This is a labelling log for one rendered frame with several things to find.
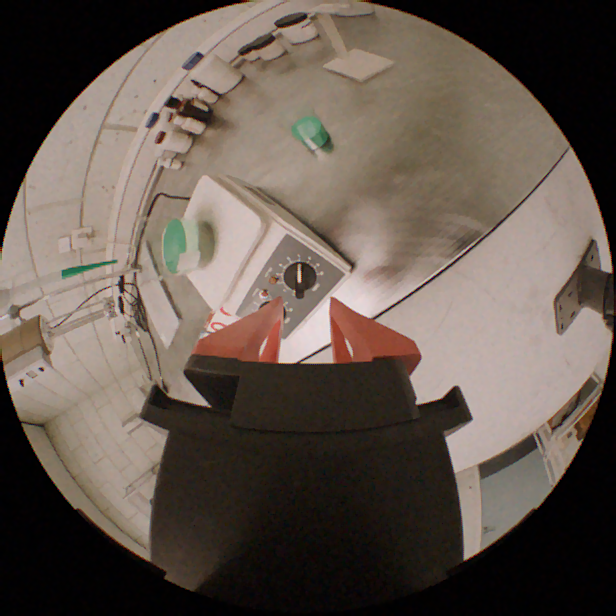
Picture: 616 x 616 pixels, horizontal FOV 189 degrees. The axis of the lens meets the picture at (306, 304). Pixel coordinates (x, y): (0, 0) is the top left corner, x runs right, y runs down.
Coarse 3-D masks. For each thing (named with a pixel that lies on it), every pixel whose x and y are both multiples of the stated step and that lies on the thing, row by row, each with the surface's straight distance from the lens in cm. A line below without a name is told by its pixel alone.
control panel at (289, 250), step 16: (288, 240) 18; (272, 256) 18; (288, 256) 18; (304, 256) 18; (320, 256) 18; (272, 272) 19; (320, 272) 19; (336, 272) 19; (256, 288) 20; (272, 288) 20; (288, 288) 20; (320, 288) 20; (240, 304) 22; (256, 304) 21; (288, 304) 21; (304, 304) 21; (288, 320) 22
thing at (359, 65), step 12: (312, 12) 34; (324, 12) 33; (336, 12) 32; (324, 24) 36; (336, 36) 37; (336, 48) 38; (336, 60) 40; (348, 60) 39; (360, 60) 39; (372, 60) 39; (384, 60) 39; (336, 72) 37; (348, 72) 36; (360, 72) 35; (372, 72) 35
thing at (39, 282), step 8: (56, 272) 18; (32, 280) 18; (40, 280) 18; (48, 280) 18; (56, 280) 18; (16, 288) 19; (24, 288) 18; (32, 288) 18; (8, 296) 19; (16, 296) 19
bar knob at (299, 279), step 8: (296, 264) 18; (304, 264) 18; (288, 272) 18; (296, 272) 17; (304, 272) 18; (312, 272) 18; (288, 280) 19; (296, 280) 17; (304, 280) 19; (312, 280) 19; (296, 288) 18; (304, 288) 19; (296, 296) 18
